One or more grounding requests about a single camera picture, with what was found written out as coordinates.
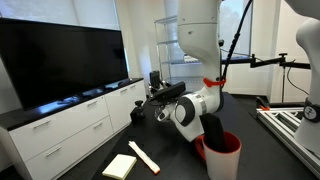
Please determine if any white marker orange cap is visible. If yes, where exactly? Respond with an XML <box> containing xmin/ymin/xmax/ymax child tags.
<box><xmin>127</xmin><ymin>140</ymin><xmax>162</xmax><ymax>176</ymax></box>

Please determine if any metal wire shelf rack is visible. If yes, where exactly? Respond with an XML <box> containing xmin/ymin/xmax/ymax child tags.
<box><xmin>153</xmin><ymin>14</ymin><xmax>205</xmax><ymax>96</ymax></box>

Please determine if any white drawer cabinet black top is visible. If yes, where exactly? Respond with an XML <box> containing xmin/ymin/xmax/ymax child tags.
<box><xmin>0</xmin><ymin>77</ymin><xmax>148</xmax><ymax>180</ymax></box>

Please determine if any aluminium profile frame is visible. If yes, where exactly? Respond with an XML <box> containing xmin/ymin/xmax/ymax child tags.
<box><xmin>256</xmin><ymin>107</ymin><xmax>320</xmax><ymax>179</ymax></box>

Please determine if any white mug red inside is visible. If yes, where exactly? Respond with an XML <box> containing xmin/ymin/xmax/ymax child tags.
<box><xmin>195</xmin><ymin>130</ymin><xmax>243</xmax><ymax>180</ymax></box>

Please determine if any black flat television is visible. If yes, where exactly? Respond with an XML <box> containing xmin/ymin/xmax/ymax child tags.
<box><xmin>0</xmin><ymin>17</ymin><xmax>129</xmax><ymax>111</ymax></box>

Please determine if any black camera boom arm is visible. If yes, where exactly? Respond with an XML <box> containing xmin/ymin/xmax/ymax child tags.
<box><xmin>221</xmin><ymin>52</ymin><xmax>313</xmax><ymax>104</ymax></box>

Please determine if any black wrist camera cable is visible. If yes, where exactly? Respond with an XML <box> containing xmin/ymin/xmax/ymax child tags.
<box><xmin>220</xmin><ymin>0</ymin><xmax>253</xmax><ymax>82</ymax></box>

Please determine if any orange black clamp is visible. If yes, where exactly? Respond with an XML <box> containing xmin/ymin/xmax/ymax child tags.
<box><xmin>255</xmin><ymin>96</ymin><xmax>271</xmax><ymax>112</ymax></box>

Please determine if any thin black hanging cable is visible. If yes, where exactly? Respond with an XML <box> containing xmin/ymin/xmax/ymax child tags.
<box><xmin>285</xmin><ymin>65</ymin><xmax>311</xmax><ymax>97</ymax></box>

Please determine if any yellow sticky note pad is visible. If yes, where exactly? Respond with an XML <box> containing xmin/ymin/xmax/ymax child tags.
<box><xmin>101</xmin><ymin>153</ymin><xmax>138</xmax><ymax>180</ymax></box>

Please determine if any grey remote control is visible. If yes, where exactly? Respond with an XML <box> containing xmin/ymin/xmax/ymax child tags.
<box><xmin>149</xmin><ymin>70</ymin><xmax>161</xmax><ymax>88</ymax></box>

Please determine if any black rectangular block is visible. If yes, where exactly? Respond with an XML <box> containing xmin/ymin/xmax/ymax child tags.
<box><xmin>199</xmin><ymin>113</ymin><xmax>228</xmax><ymax>154</ymax></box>

